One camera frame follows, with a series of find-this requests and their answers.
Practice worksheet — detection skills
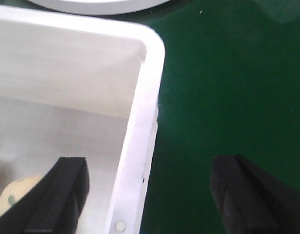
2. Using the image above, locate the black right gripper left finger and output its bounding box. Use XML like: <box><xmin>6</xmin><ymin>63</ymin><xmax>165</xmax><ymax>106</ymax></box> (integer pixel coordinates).
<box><xmin>0</xmin><ymin>157</ymin><xmax>89</xmax><ymax>234</ymax></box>

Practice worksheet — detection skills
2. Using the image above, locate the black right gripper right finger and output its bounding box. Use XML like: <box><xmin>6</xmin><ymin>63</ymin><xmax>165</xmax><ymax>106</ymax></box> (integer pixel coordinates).
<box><xmin>210</xmin><ymin>155</ymin><xmax>300</xmax><ymax>234</ymax></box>

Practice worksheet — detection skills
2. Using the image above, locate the yellow plush ball toy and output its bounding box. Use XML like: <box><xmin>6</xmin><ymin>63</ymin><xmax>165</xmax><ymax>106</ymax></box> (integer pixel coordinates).
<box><xmin>0</xmin><ymin>175</ymin><xmax>43</xmax><ymax>216</ymax></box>

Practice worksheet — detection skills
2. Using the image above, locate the white plastic tote box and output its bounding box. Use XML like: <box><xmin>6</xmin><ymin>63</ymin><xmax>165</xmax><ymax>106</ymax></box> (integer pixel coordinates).
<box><xmin>0</xmin><ymin>5</ymin><xmax>165</xmax><ymax>234</ymax></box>

